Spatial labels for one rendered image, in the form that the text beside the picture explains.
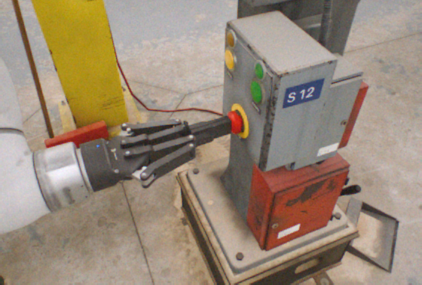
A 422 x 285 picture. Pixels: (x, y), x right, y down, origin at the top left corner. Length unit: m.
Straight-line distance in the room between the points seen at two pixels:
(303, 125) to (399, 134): 1.67
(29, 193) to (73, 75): 1.33
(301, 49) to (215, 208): 0.89
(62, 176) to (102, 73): 1.35
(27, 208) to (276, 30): 0.43
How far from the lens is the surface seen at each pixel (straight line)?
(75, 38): 1.74
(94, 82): 1.87
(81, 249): 1.66
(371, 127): 2.21
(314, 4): 0.80
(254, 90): 0.53
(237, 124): 0.60
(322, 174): 1.04
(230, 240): 1.26
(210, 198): 1.35
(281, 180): 1.00
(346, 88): 0.85
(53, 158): 0.54
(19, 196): 0.54
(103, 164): 0.54
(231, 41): 0.57
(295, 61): 0.51
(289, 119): 0.55
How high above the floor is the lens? 1.39
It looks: 44 degrees down
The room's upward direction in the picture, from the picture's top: straight up
